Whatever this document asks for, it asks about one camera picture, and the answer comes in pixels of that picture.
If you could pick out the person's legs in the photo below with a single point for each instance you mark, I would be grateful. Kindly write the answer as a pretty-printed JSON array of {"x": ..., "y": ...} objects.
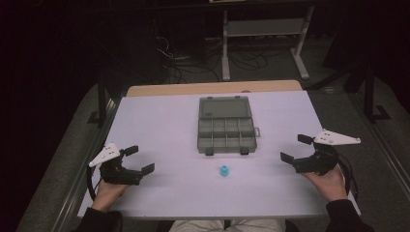
[{"x": 225, "y": 226}]

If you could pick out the grey plastic organizer box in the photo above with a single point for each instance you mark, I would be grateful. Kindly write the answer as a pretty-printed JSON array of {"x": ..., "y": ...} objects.
[{"x": 225, "y": 129}]

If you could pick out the black metal stand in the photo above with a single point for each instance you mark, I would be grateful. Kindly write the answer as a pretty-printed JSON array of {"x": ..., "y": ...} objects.
[
  {"x": 370, "y": 96},
  {"x": 101, "y": 103}
]

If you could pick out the small blue plastic part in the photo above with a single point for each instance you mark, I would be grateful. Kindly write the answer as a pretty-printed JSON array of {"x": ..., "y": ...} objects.
[{"x": 224, "y": 170}]

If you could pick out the person's right hand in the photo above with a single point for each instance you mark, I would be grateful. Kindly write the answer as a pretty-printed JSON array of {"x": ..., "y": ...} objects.
[{"x": 330, "y": 187}]

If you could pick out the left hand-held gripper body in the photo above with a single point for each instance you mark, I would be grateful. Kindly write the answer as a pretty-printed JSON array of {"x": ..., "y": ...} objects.
[{"x": 114, "y": 172}]

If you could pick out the white metal stand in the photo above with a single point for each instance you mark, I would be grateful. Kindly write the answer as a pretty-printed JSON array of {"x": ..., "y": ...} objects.
[{"x": 264, "y": 29}]

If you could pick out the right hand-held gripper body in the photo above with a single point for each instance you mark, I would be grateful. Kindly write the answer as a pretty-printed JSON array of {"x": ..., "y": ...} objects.
[{"x": 319, "y": 161}]

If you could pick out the person's left hand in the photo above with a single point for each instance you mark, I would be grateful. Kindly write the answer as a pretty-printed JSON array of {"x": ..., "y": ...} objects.
[{"x": 108, "y": 193}]

